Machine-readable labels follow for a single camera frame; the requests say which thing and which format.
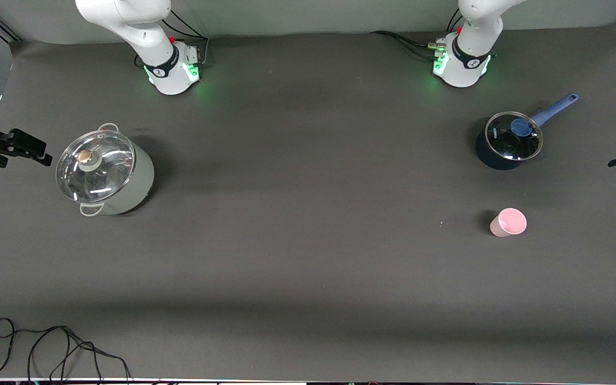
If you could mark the pink plastic cup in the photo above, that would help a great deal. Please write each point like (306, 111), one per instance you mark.
(508, 223)

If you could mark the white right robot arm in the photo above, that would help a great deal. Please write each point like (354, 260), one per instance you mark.
(147, 32)

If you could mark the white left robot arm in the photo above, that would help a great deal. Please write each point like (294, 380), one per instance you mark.
(471, 53)

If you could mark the glass stockpot lid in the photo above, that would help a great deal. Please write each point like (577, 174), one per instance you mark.
(97, 166)

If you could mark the grey-green stockpot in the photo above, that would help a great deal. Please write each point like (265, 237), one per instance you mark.
(131, 187)

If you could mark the glass lid blue knob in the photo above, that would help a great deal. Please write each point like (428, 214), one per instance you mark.
(514, 138)

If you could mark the dark blue saucepan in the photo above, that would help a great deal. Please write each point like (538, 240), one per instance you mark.
(492, 158)

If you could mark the black frame rail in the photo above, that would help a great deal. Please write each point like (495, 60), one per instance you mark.
(3, 29)

